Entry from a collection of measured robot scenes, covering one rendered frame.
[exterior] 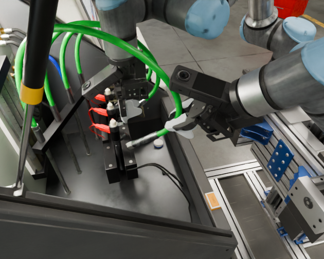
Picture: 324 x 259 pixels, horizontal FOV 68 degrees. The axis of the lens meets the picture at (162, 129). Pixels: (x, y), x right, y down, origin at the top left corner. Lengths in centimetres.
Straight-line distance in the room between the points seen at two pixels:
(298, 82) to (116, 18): 34
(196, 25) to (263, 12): 55
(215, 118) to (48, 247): 35
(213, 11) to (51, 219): 42
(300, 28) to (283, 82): 66
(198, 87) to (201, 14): 13
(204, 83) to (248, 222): 126
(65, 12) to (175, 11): 50
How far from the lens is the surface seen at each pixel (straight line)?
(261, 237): 159
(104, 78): 59
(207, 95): 42
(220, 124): 46
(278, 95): 38
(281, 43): 103
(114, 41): 47
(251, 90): 39
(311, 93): 37
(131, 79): 61
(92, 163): 100
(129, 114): 67
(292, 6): 468
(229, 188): 169
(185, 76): 43
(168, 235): 51
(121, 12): 52
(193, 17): 48
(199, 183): 78
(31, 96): 25
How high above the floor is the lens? 159
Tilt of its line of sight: 44 degrees down
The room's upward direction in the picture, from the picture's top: straight up
